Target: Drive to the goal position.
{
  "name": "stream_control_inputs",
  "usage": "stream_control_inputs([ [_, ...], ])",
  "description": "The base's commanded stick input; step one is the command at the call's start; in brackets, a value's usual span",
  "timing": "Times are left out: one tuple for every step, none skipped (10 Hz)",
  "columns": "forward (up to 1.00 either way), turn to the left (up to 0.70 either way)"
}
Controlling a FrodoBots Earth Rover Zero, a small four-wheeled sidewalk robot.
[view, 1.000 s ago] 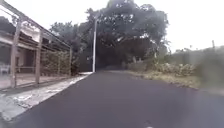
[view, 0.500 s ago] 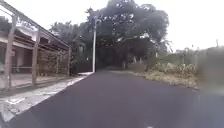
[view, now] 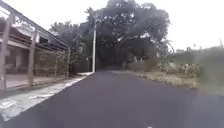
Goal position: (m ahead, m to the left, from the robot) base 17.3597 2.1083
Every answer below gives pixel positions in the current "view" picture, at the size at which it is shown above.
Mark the pale pole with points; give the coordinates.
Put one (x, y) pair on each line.
(94, 50)

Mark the group of large trees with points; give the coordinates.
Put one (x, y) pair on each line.
(126, 33)

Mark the dark asphalt road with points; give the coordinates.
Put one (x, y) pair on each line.
(113, 100)

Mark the grass verge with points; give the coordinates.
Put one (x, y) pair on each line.
(166, 78)

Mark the bushes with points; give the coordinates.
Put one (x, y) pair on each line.
(186, 68)

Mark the building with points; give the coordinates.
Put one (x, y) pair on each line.
(16, 50)

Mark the pale concrete strip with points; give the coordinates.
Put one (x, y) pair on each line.
(20, 100)

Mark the metal frame fence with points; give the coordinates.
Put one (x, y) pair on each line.
(31, 56)

